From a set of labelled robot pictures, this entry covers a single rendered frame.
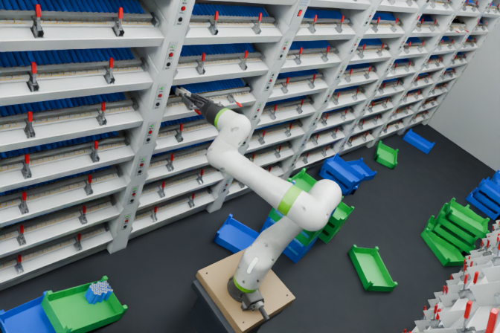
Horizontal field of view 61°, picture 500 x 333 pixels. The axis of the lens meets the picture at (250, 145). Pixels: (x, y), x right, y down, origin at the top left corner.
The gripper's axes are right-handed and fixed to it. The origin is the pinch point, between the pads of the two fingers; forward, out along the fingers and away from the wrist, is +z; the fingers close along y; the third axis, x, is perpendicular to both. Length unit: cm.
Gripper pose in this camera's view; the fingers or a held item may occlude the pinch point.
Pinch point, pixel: (183, 93)
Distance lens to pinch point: 192.9
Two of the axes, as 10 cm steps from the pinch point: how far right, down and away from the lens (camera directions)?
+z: -7.1, -4.6, 5.4
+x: -2.2, 8.6, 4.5
